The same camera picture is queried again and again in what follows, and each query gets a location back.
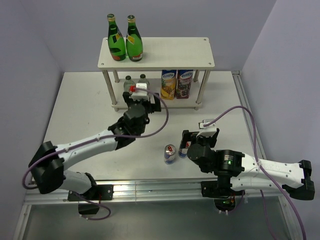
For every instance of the green glass bottle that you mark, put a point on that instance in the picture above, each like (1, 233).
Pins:
(134, 44)
(116, 43)

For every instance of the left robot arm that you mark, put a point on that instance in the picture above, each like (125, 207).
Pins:
(50, 166)

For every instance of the blue silver energy drink can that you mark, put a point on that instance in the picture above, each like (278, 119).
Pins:
(169, 154)

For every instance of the purple grape juice carton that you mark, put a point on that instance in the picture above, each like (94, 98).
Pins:
(183, 84)

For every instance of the white two-tier shelf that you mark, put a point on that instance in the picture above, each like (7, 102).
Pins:
(160, 53)

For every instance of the aluminium front rail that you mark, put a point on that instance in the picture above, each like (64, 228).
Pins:
(129, 191)

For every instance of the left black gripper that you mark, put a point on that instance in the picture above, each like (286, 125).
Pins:
(152, 107)

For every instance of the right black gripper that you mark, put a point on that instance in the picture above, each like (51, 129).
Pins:
(212, 140)

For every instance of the clear glass water bottle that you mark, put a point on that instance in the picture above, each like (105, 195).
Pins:
(128, 83)

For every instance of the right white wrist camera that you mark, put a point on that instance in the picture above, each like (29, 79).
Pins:
(205, 129)

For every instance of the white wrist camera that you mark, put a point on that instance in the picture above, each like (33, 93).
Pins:
(139, 92)
(205, 129)

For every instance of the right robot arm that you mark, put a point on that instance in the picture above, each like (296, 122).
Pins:
(237, 172)

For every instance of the yellow pineapple juice carton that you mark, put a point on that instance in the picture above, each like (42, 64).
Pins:
(168, 84)

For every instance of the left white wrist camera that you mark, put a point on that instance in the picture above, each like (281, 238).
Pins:
(139, 92)

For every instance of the aluminium side rail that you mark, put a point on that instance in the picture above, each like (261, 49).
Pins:
(236, 75)

